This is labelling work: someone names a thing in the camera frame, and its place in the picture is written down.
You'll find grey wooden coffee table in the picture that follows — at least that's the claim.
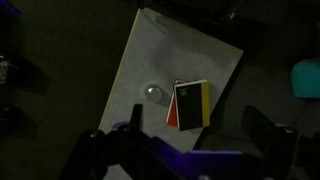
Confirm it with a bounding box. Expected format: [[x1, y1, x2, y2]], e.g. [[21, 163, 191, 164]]
[[98, 7, 244, 180]]

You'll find black book with yellow spine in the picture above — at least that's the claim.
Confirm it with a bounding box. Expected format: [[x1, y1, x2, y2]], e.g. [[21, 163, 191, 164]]
[[173, 79, 211, 132]]

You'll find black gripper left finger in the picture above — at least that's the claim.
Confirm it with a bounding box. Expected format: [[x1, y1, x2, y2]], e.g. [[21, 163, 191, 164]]
[[76, 103, 183, 180]]

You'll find silver round tin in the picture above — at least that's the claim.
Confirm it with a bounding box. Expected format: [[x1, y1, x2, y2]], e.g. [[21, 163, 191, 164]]
[[144, 84, 164, 104]]

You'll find dark grey sofa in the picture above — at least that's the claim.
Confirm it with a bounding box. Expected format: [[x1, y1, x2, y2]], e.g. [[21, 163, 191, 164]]
[[239, 19, 320, 134]]

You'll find teal cushion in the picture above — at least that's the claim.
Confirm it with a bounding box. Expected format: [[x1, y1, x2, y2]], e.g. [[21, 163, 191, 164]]
[[289, 58, 320, 101]]

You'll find silver round tin lid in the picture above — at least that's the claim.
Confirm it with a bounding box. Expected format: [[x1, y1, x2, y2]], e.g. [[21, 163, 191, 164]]
[[145, 84, 163, 100]]

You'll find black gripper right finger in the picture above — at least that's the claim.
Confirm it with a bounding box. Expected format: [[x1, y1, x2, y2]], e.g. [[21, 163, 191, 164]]
[[241, 105, 298, 180]]

